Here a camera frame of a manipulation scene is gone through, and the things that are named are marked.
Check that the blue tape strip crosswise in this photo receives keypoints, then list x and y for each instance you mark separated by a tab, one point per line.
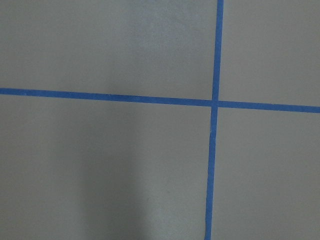
159	100

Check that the blue tape strip lengthwise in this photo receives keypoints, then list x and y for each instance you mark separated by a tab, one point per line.
214	119

